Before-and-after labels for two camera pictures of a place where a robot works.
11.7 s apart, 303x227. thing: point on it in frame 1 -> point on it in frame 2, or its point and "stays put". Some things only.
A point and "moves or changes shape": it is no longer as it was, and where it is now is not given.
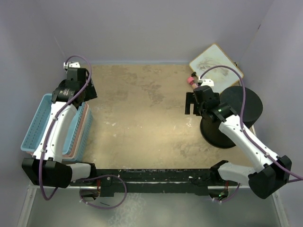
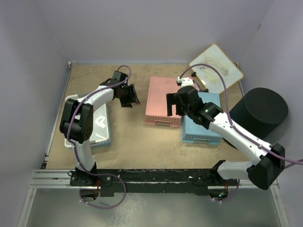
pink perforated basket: x=73 y=152 moves or changes shape
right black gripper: x=190 y=100 -> x=173 y=99
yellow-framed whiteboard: x=219 y=78 stays put
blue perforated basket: x=31 y=138 -> x=193 y=133
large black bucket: x=233 y=97 moves or changes shape
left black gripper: x=90 y=93 -> x=132 y=98
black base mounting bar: x=184 y=181 stays put
